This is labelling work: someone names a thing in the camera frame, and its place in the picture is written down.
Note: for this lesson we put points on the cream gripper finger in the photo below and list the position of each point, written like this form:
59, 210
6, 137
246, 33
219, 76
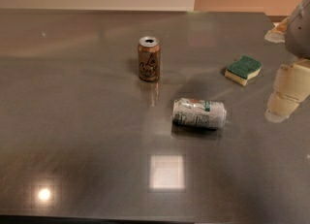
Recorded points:
290, 89
277, 33

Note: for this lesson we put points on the white green 7up can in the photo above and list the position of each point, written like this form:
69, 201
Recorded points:
199, 113

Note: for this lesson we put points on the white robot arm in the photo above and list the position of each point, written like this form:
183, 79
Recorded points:
297, 37

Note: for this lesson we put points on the orange LaCroix can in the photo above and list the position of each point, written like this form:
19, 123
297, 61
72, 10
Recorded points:
149, 58

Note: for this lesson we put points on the green yellow sponge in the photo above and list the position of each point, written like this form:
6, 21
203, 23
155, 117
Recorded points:
243, 69

